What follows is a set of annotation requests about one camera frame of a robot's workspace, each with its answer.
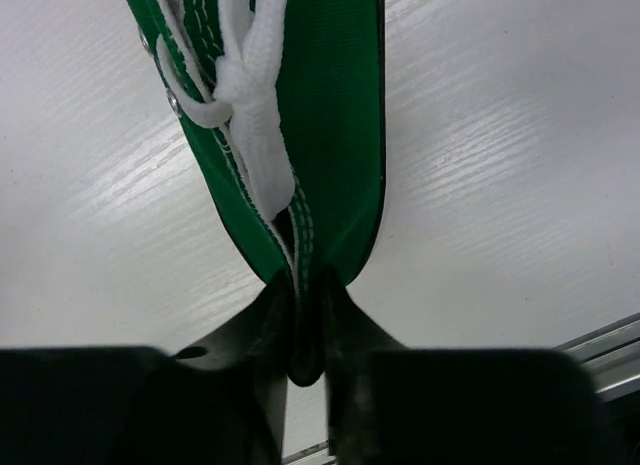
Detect green sneaker with laces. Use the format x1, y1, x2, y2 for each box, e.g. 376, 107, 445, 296
126, 0, 385, 386

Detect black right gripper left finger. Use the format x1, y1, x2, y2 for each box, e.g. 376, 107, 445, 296
1, 273, 292, 464

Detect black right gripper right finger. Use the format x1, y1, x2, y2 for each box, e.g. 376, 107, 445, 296
319, 267, 626, 465

